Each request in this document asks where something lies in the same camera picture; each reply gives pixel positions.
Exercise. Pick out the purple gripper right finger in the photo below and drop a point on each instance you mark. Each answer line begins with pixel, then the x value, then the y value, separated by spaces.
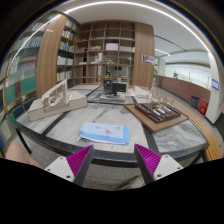
pixel 154 166

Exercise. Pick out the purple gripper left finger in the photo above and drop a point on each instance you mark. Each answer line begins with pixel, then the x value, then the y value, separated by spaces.
pixel 74 167

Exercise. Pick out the light blue towel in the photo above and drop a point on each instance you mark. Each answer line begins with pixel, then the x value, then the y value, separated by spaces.
pixel 105 133

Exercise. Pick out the brown architectural model on board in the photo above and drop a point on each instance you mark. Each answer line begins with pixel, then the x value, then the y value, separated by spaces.
pixel 155 116

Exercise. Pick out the person's knee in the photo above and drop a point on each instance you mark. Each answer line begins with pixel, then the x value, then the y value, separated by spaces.
pixel 16 152

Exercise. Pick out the wooden slatted bench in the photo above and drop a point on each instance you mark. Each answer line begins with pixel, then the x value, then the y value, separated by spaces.
pixel 213 151

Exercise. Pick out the white architectural model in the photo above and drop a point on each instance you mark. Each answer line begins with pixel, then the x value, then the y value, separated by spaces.
pixel 56 100

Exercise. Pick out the small white model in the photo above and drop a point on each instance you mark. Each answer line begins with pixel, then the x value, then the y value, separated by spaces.
pixel 141 91

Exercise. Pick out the dark grey bin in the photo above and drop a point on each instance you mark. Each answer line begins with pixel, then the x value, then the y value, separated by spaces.
pixel 194 101

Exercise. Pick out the red bin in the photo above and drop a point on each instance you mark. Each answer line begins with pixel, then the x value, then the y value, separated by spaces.
pixel 203 107

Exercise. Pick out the black computer box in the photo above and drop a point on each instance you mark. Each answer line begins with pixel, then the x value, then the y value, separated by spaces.
pixel 113 87

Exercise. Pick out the bookshelf with green books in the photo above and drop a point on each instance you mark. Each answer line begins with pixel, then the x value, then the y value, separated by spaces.
pixel 18 77

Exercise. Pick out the wooden cubby bookshelf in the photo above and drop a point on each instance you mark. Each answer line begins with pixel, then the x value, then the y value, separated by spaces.
pixel 104 50

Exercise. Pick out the wall screen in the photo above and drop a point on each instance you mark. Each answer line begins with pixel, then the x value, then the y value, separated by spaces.
pixel 215 84

